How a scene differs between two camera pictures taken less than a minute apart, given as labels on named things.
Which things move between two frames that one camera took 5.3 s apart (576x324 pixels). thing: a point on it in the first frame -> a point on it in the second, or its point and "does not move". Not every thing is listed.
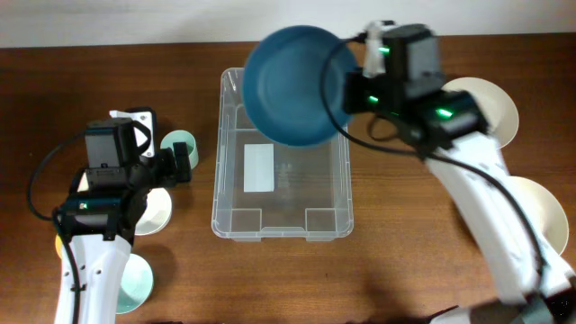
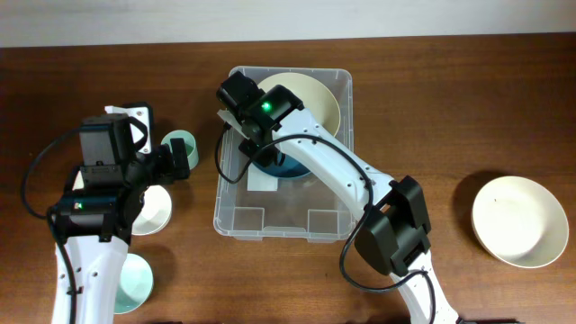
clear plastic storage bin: x=264 y=188 does not move
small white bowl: x=157 y=214 does not move
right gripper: x=355 y=103 -> x=260 y=155
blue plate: x=282 y=85 -> x=290 y=168
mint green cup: x=180 y=136 does not move
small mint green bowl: x=136 y=285 does not move
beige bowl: x=501 y=118 -> x=312 y=94
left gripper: x=169 y=175 does not move
